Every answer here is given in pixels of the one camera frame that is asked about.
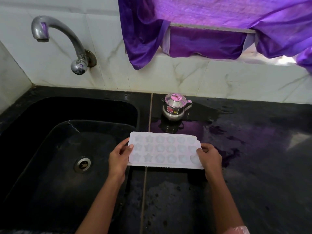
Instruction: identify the person's left hand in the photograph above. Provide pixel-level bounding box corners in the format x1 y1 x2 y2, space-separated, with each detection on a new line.
108 137 134 184

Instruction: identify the chrome wall tap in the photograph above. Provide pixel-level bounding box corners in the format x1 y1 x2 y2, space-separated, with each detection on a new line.
31 16 97 75

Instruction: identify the steel sink drain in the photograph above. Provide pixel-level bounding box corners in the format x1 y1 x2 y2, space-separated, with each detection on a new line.
73 155 93 174

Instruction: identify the black sink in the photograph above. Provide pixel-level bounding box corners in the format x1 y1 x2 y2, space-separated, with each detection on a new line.
0 96 141 234

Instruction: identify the small steel pot with lid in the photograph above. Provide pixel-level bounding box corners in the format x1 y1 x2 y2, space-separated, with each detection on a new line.
162 93 193 122

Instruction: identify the pink floral sleeve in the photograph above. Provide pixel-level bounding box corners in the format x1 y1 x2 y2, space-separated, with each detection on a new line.
224 225 250 234

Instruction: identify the person's right forearm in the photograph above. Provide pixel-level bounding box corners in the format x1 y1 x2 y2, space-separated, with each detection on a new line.
208 175 244 231

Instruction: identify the person's left forearm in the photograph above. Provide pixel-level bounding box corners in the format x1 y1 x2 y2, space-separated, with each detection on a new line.
75 175 125 234

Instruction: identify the purple curtain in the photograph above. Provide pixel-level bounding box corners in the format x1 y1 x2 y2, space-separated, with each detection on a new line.
118 0 312 73

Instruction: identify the white ice tray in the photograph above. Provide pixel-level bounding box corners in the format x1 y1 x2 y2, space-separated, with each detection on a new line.
127 131 205 170

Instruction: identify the person's right hand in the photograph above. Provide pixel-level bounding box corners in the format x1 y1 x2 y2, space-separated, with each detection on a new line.
196 143 223 182

